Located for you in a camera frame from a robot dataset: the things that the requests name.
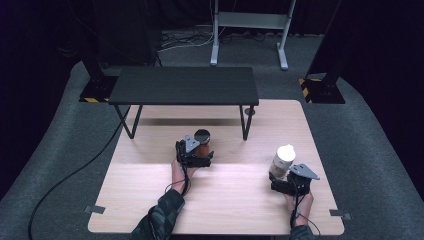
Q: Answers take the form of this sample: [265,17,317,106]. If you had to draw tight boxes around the black stand with striped base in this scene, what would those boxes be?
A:
[74,39,120,104]
[298,0,347,105]

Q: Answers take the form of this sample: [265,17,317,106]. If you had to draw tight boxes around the brown jar with black lid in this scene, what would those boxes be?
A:
[193,128,212,158]

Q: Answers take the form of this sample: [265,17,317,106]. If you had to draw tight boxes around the black floor cable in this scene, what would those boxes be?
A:
[27,105,132,240]

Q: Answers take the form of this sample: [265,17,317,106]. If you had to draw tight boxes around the grey tape strip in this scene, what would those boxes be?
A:
[83,205,107,215]
[328,208,352,221]

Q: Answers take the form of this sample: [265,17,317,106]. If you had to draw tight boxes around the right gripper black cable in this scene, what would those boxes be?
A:
[289,192,322,240]

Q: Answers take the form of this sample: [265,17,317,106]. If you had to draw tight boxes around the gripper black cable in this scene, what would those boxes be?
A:
[164,165,192,198]
[289,192,322,240]

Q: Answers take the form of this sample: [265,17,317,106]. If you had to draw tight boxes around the bundle of floor cables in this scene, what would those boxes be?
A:
[158,29,215,53]

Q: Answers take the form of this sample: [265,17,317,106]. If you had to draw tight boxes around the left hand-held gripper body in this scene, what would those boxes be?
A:
[175,134,215,169]

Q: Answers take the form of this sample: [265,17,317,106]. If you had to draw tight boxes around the person's left hand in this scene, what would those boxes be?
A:
[170,160,198,195]

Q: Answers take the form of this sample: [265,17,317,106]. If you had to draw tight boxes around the grey metal stand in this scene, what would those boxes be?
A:
[209,0,298,71]

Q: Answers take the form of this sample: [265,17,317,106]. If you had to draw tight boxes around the person's right hand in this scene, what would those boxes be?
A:
[283,191,315,228]

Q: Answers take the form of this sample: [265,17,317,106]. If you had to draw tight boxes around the black metal shelf riser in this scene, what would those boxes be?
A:
[108,65,260,141]

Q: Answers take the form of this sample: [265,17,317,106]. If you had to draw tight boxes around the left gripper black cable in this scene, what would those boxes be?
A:
[164,165,192,198]

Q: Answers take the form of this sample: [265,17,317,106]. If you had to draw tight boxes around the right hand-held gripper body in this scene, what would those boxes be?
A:
[269,162,321,197]

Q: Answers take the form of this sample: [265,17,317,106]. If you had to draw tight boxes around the white cup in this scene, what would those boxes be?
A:
[268,144,297,181]

